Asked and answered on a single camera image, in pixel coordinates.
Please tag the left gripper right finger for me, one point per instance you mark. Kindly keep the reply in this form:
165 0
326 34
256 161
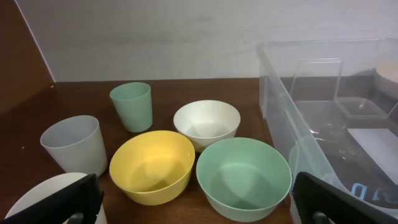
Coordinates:
319 202

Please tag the white small bowl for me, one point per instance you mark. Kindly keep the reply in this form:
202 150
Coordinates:
207 121

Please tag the cream plastic cup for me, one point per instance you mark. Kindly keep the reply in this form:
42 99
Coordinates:
40 193

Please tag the cream wide bowl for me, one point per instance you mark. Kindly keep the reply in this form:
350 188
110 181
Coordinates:
386 78

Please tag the green small bowl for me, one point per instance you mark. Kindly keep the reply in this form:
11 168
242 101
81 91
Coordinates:
243 179

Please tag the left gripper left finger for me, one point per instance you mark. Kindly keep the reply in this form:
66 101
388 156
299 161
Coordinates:
62 202

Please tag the green plastic cup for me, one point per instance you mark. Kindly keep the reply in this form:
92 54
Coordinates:
133 103

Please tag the clear plastic storage bin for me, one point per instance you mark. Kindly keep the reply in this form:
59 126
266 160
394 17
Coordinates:
311 93

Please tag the grey plastic cup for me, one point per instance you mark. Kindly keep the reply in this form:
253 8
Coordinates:
76 144

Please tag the yellow small bowl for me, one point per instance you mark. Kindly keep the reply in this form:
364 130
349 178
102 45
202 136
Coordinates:
153 168

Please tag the white label in bin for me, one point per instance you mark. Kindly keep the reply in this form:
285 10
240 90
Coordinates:
381 145

